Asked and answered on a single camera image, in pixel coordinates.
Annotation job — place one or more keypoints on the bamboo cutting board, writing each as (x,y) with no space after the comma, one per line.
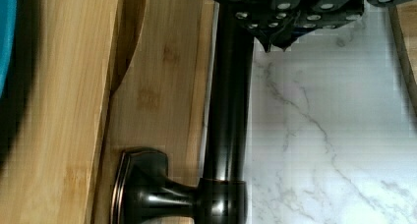
(403,20)

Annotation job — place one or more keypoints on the wooden drawer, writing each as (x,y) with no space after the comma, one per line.
(125,112)

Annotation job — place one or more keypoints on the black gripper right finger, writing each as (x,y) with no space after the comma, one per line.
(299,17)

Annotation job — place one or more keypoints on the teal canister with wooden lid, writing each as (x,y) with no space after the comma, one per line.
(8,14)

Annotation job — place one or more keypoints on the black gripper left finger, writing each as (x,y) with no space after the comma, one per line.
(271,22)

